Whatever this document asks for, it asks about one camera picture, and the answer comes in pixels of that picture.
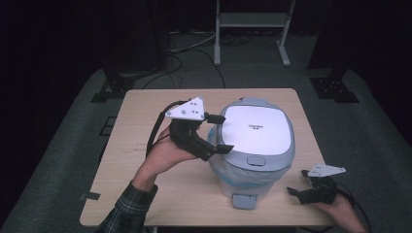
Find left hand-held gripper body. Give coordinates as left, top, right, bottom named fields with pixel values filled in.
left=164, top=96, right=218, bottom=162

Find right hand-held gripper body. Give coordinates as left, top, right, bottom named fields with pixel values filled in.
left=305, top=163, right=347, bottom=206

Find white grey pedal trash can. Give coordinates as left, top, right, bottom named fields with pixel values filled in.
left=207, top=96, right=295, bottom=211

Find person's right hand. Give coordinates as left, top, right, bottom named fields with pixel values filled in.
left=314, top=193, right=367, bottom=233

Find person's left hand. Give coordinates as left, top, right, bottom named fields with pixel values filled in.
left=131, top=125, right=199, bottom=192

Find black stand base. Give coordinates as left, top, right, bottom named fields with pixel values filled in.
left=90, top=68, right=137, bottom=104
left=309, top=67, right=360, bottom=104

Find black floor tape squares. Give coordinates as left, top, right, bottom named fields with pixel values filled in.
left=98, top=116, right=119, bottom=137

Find white metal stand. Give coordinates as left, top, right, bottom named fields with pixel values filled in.
left=213, top=0, right=297, bottom=68

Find grey tape strip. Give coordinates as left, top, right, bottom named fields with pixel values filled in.
left=79, top=191, right=102, bottom=202

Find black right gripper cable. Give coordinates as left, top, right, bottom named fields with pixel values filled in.
left=335, top=182, right=373, bottom=233

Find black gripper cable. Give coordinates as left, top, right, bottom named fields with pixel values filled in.
left=335, top=182, right=373, bottom=233
left=145, top=100, right=189, bottom=158

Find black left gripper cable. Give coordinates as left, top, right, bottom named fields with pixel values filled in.
left=145, top=100, right=189, bottom=158

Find black floor cables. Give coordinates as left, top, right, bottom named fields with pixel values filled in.
left=141, top=48, right=226, bottom=90

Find grey floor cable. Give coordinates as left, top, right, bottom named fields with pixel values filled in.
left=168, top=32, right=218, bottom=53

